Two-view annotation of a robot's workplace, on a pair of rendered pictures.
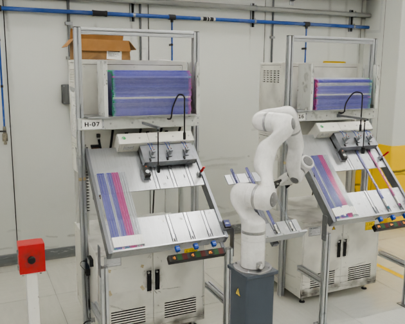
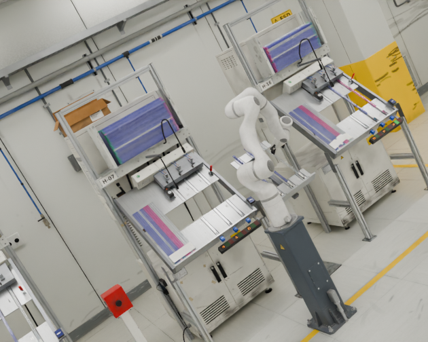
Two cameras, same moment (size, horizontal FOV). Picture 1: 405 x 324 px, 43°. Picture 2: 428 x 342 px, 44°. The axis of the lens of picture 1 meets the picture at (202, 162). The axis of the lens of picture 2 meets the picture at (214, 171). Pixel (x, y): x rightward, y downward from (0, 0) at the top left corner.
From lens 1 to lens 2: 59 cm
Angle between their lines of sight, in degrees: 3
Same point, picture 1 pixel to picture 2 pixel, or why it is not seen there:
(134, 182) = (164, 205)
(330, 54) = (273, 10)
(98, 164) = (129, 206)
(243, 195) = (246, 174)
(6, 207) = (77, 277)
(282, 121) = (247, 104)
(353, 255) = (369, 170)
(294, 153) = (272, 121)
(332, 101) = (288, 58)
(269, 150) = (249, 130)
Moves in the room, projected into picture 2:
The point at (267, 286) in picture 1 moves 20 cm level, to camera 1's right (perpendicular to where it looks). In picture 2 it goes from (301, 231) to (331, 216)
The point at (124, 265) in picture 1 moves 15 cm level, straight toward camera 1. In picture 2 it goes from (190, 272) to (193, 279)
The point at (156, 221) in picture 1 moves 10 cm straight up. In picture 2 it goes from (195, 226) to (189, 214)
